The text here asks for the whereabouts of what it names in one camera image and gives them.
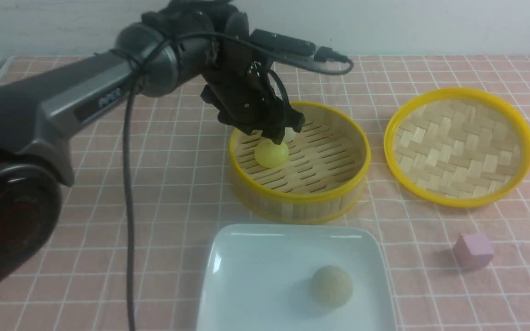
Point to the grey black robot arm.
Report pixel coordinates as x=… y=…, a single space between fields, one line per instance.
x=39 y=115

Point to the white square plate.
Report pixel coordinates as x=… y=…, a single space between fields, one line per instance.
x=258 y=278

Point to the pale yellow steamed bun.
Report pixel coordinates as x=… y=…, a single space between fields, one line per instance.
x=269 y=155

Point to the woven bamboo steamer lid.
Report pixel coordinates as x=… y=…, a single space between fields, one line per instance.
x=458 y=147

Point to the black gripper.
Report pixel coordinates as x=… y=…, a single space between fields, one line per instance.
x=247 y=93

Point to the grey-beige steamed bun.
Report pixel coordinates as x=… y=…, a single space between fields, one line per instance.
x=331 y=286

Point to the pink checkered tablecloth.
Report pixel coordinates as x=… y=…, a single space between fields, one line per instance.
x=183 y=195

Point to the bamboo steamer basket yellow rim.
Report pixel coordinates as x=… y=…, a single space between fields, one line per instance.
x=323 y=178

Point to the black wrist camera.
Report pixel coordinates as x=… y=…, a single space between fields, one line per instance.
x=295 y=49

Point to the pink wooden cube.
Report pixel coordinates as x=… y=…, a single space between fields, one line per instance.
x=473 y=251

